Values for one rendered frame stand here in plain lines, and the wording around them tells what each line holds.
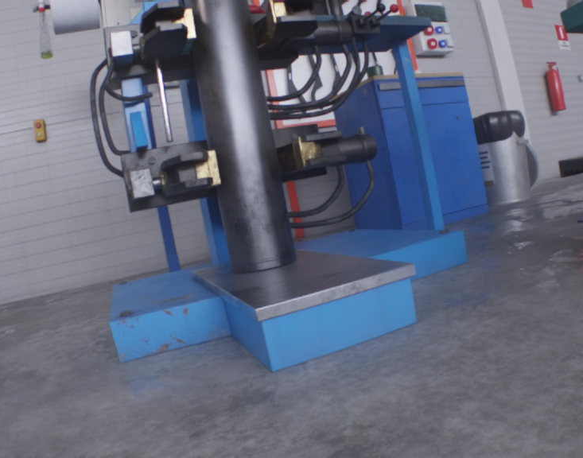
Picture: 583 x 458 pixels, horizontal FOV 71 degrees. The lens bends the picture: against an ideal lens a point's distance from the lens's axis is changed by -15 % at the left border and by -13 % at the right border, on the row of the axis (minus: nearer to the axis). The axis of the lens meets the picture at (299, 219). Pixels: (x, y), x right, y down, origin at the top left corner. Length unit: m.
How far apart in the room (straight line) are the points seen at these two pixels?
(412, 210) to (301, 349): 1.85
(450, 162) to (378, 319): 1.98
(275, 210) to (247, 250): 0.15
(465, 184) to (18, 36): 3.32
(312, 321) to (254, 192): 0.53
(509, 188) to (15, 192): 3.51
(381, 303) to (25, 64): 3.16
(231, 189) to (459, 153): 1.89
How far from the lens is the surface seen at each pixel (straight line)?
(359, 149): 1.76
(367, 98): 2.84
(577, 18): 1.35
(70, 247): 3.47
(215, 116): 1.47
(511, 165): 3.47
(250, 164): 1.42
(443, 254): 1.68
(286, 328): 1.01
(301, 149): 1.44
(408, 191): 2.76
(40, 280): 3.52
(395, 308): 1.13
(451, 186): 2.97
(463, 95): 3.16
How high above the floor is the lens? 0.37
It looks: 3 degrees down
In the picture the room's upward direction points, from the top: 11 degrees counter-clockwise
